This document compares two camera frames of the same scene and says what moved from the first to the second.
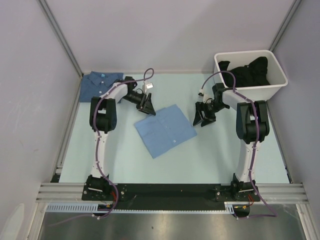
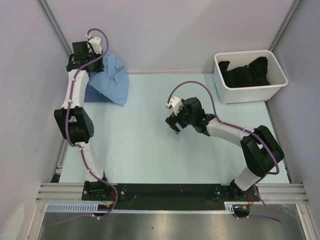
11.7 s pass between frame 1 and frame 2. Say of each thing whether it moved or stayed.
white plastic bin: stayed
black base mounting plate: stayed
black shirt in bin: stayed
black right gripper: moved
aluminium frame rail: stayed
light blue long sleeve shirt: moved
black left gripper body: moved
